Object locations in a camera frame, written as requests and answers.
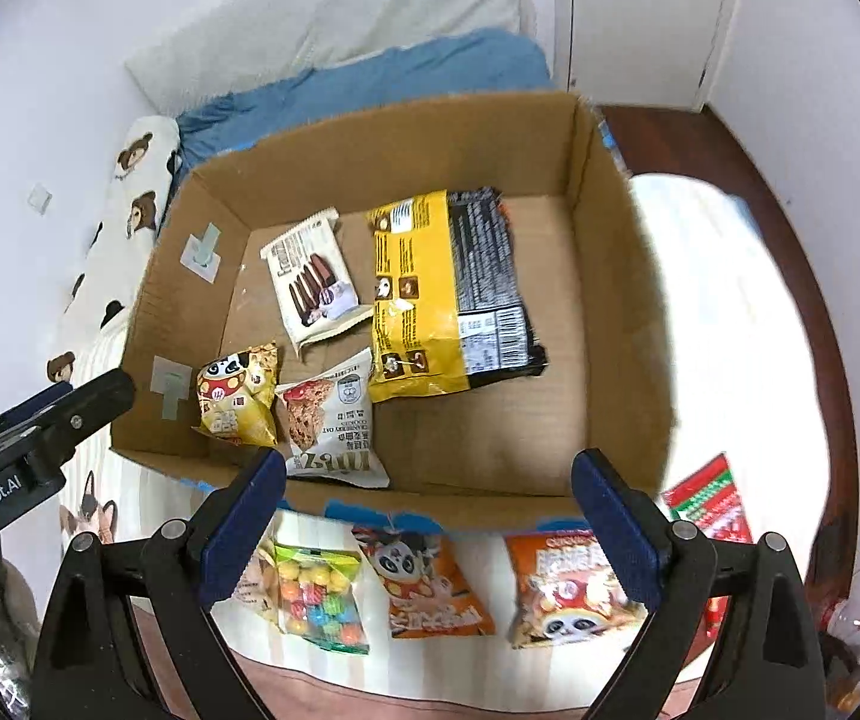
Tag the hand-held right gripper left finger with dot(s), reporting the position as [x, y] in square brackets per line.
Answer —
[246, 525]

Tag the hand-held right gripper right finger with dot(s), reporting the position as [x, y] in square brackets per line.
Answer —
[617, 525]

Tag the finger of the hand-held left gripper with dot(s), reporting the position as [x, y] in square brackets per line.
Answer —
[33, 403]
[89, 409]

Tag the beige snack packet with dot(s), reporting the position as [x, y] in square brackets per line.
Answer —
[256, 577]

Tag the orange panda snack bag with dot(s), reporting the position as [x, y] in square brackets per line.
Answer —
[557, 592]

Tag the red and green snack packet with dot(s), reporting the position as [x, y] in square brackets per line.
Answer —
[711, 502]

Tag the colourful candy ball bag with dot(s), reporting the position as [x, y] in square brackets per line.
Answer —
[317, 592]

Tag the printed cardboard box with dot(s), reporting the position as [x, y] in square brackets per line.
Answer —
[475, 427]

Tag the white and orange panda packet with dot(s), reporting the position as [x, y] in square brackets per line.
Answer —
[422, 585]

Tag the small yellow panda packet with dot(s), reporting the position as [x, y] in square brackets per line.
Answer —
[239, 397]

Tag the white oat cookie packet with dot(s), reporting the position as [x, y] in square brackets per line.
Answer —
[332, 427]

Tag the bear print pillow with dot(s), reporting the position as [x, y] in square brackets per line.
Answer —
[130, 210]

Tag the striped cat blanket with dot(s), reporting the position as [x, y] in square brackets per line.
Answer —
[737, 315]

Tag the white chocolate biscuit packet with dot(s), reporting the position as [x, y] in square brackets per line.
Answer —
[317, 277]

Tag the yellow and black snack bag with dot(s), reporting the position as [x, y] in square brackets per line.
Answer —
[430, 292]

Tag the blue bedsheet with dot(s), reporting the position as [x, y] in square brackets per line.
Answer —
[370, 82]

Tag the white headboard cushion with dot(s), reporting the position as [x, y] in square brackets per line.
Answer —
[340, 7]

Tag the white door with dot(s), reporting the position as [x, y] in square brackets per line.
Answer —
[647, 15]

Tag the white wall socket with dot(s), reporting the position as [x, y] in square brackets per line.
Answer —
[40, 198]

